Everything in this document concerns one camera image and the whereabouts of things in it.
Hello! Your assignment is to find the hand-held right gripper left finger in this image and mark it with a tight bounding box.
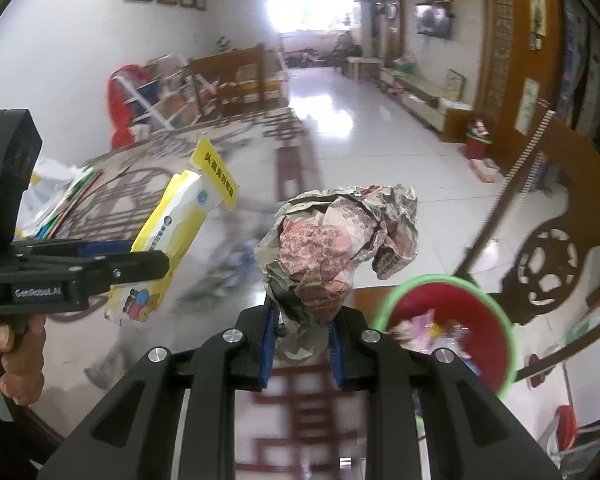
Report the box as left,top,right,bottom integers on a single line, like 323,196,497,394
45,307,282,480

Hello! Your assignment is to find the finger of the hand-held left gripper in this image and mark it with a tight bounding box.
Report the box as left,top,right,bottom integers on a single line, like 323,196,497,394
0,250,171,312
11,239,131,257

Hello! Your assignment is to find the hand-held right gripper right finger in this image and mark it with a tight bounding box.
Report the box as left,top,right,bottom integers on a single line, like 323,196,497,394
327,309,563,480

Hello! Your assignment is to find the yellow white packet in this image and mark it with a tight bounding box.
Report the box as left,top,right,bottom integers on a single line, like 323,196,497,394
104,132,240,327

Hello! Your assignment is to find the pink foil wrapper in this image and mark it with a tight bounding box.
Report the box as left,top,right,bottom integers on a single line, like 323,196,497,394
395,310,438,341

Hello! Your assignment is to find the printed paper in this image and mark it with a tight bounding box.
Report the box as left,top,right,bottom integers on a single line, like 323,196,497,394
256,185,420,367

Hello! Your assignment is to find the red bin with green rim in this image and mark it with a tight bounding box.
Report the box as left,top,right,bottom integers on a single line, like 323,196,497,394
371,274,519,433

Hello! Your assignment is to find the person's left hand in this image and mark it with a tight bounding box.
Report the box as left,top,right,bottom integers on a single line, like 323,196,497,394
0,317,47,407

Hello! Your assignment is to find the stack of colourful books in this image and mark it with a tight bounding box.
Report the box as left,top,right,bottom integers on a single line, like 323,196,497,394
15,167,103,241

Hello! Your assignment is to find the red plastic stool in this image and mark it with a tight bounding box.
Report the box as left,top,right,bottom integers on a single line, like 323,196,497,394
105,64,148,151

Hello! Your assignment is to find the white book rack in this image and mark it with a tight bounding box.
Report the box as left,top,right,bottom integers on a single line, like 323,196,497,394
125,57,201,131

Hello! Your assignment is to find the plain wooden chair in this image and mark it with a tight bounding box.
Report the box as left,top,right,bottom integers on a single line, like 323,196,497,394
187,45,288,121

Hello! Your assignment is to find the red plastic object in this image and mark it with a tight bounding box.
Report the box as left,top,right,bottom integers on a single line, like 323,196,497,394
550,405,578,453

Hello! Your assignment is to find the tissue box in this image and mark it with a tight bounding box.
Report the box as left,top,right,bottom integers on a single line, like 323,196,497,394
470,159,501,182

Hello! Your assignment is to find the red floor canister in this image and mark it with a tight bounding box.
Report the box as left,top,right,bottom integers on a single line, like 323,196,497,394
465,119,492,161

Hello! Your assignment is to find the low television cabinet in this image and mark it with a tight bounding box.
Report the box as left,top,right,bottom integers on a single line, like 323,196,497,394
380,67,473,143

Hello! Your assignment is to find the small white table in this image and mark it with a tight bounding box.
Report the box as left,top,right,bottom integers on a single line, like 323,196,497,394
345,57,385,81

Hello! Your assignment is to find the carved wooden chair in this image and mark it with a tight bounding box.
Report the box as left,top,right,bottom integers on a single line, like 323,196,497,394
452,130,600,386

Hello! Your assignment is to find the bright window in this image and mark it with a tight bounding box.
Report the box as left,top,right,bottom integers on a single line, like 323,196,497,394
267,0,356,33

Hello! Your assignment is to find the beaded string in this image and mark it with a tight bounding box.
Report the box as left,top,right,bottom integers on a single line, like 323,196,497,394
472,107,553,261

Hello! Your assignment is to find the leaning picture frame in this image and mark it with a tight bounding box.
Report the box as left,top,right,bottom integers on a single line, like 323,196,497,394
444,70,467,102

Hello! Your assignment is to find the hanging wall scroll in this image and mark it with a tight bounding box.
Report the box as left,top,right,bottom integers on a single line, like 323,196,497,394
514,77,541,136
525,0,548,38

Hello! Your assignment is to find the wall television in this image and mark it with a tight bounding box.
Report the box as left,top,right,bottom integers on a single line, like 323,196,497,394
416,2,453,40

